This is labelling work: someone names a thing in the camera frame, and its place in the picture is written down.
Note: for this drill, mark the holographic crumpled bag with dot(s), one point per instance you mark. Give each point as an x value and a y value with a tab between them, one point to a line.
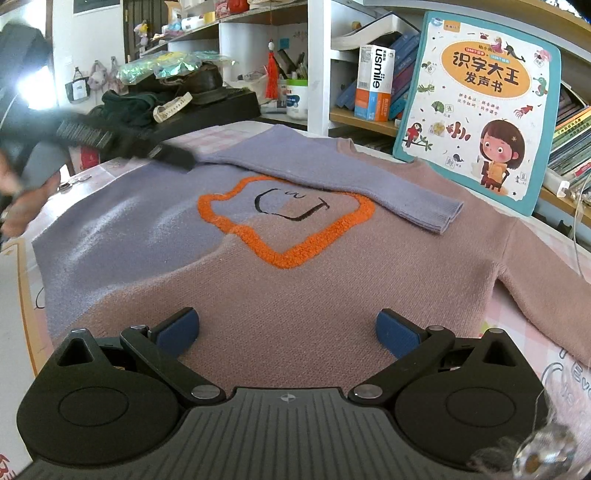
169	64

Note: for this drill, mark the pink and purple sweater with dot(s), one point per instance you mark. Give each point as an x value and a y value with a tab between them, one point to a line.
277	258

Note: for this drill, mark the teal children's sound book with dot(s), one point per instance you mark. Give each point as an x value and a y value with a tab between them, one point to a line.
482	107

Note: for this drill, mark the person left hand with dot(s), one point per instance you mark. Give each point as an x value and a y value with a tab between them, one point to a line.
26	205

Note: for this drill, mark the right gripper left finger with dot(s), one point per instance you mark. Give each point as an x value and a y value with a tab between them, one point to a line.
155	352

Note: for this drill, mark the dark green garment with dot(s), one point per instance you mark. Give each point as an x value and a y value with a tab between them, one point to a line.
130	110

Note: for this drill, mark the usmile white orange box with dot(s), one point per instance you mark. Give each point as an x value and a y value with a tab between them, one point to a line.
374	83

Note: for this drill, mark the red tassel ornament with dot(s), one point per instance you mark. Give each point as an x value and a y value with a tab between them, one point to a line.
272	73

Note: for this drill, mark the row of leaning books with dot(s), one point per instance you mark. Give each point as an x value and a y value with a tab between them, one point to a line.
569	162

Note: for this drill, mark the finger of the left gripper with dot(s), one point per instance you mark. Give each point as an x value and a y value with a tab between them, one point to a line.
121	142

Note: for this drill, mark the white wristwatch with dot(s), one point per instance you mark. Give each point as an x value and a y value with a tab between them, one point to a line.
162	113

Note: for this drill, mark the white plastic jar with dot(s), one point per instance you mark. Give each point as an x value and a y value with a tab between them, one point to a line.
297	99

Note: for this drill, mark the white bookshelf frame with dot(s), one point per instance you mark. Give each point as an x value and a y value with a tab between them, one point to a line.
244	38

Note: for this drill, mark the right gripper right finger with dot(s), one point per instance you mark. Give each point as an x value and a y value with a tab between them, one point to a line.
417	352

